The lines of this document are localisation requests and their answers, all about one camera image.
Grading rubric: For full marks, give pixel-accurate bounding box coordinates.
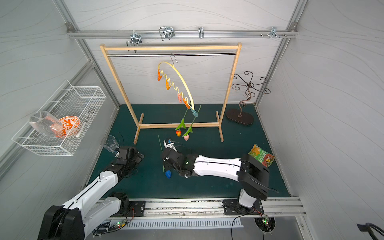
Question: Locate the blue tulip flower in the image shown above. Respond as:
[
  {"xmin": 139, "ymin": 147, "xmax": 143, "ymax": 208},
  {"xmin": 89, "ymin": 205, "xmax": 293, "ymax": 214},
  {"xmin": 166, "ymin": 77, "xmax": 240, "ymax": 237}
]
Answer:
[{"xmin": 157, "ymin": 134, "xmax": 173, "ymax": 180}]

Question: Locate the pink tulip flower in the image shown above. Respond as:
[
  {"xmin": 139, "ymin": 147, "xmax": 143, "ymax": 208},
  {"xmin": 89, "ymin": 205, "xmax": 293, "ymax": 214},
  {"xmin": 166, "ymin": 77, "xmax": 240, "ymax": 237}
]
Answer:
[{"xmin": 183, "ymin": 106, "xmax": 202, "ymax": 141}]

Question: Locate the orange tulip flower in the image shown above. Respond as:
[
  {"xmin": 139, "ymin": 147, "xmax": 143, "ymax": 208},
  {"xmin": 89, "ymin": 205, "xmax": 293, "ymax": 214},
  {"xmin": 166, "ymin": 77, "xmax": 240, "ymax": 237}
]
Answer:
[{"xmin": 175, "ymin": 109, "xmax": 189, "ymax": 137}]

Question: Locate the teal clothes peg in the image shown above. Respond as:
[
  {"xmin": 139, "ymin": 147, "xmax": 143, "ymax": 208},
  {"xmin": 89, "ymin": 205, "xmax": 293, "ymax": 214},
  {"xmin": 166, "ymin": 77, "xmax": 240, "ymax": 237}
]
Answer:
[{"xmin": 191, "ymin": 109, "xmax": 198, "ymax": 118}]

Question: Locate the yellow wavy clothes hanger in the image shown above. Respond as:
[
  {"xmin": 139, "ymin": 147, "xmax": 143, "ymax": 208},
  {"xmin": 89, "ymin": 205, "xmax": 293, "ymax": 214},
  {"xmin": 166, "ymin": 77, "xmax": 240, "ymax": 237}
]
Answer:
[{"xmin": 156, "ymin": 61, "xmax": 197, "ymax": 111}]

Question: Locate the pink clothes peg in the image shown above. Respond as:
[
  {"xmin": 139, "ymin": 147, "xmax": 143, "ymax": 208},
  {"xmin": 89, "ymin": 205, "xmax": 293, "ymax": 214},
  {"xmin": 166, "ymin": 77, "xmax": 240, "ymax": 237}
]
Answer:
[{"xmin": 177, "ymin": 93, "xmax": 182, "ymax": 103}]

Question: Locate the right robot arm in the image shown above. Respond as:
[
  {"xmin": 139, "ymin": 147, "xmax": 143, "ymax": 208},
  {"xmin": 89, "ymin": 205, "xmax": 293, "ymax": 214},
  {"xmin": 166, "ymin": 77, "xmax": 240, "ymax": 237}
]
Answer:
[{"xmin": 162, "ymin": 147, "xmax": 279, "ymax": 216}]

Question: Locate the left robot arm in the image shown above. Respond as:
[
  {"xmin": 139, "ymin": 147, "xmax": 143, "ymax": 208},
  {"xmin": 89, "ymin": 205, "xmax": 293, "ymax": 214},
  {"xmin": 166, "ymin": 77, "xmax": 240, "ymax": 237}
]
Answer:
[{"xmin": 38, "ymin": 147, "xmax": 145, "ymax": 240}]

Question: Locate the yellow-orange clothes peg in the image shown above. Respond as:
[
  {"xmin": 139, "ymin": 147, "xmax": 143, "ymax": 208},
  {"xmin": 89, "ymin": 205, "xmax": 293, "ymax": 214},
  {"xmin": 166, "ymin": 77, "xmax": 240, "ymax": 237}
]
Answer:
[{"xmin": 166, "ymin": 80, "xmax": 171, "ymax": 90}]

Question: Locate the orange end clothes peg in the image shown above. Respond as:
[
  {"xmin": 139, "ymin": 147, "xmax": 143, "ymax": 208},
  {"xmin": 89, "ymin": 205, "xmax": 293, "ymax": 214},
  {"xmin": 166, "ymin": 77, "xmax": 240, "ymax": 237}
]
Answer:
[{"xmin": 157, "ymin": 70, "xmax": 163, "ymax": 81}]

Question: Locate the wooden clothes rack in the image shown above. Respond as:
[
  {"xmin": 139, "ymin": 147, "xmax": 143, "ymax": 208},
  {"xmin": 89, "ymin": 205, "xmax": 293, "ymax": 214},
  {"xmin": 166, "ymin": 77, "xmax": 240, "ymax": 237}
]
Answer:
[{"xmin": 99, "ymin": 42, "xmax": 243, "ymax": 145}]

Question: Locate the clear drinking glass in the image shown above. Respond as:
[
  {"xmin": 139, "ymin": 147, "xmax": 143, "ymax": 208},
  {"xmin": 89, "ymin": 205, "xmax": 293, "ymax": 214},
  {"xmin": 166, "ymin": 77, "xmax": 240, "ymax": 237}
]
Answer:
[{"xmin": 103, "ymin": 135, "xmax": 120, "ymax": 154}]

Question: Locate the brown metal mug tree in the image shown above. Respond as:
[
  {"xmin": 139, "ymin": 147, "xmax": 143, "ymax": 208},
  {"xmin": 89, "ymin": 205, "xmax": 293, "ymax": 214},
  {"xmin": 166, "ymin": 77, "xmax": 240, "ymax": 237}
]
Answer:
[{"xmin": 226, "ymin": 71, "xmax": 271, "ymax": 126}]

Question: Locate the green snack bag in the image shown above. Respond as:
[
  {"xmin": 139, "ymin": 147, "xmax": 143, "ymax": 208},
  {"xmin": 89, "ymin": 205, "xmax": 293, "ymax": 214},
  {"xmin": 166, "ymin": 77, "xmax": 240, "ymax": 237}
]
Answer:
[{"xmin": 248, "ymin": 144, "xmax": 275, "ymax": 168}]

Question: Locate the orange patterned bowl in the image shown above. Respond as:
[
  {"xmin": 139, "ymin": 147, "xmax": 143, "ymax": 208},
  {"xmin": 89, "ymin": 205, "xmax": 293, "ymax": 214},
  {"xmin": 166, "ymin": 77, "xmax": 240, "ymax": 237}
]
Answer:
[{"xmin": 51, "ymin": 116, "xmax": 81, "ymax": 138}]

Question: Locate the metal hook clamp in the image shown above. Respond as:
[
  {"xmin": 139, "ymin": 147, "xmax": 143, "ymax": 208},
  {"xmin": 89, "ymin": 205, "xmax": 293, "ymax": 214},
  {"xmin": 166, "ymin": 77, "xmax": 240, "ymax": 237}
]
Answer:
[
  {"xmin": 260, "ymin": 27, "xmax": 287, "ymax": 39},
  {"xmin": 198, "ymin": 27, "xmax": 204, "ymax": 39},
  {"xmin": 159, "ymin": 27, "xmax": 175, "ymax": 42},
  {"xmin": 126, "ymin": 32, "xmax": 143, "ymax": 47}
]

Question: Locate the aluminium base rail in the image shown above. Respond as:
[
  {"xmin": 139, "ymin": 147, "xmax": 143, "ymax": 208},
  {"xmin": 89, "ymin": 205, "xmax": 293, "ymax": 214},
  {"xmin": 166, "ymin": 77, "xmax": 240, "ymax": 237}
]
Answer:
[{"xmin": 128, "ymin": 197, "xmax": 307, "ymax": 220}]

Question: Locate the aluminium top rail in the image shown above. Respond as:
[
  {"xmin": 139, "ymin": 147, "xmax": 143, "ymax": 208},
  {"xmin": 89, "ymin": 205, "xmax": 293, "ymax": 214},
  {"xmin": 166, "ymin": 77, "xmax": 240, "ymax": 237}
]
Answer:
[{"xmin": 67, "ymin": 29, "xmax": 299, "ymax": 40}]

